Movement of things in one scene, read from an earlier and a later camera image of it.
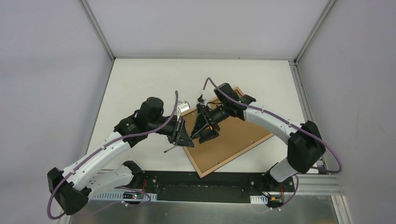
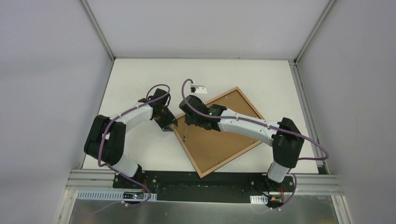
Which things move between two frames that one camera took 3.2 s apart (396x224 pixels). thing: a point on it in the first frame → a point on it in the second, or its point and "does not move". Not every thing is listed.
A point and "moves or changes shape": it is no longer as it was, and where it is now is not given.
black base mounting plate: (219, 186) does not move
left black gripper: (178, 132) → (168, 124)
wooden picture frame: (235, 140) does not move
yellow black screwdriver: (168, 150) moves or changes shape
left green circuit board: (132, 195) does not move
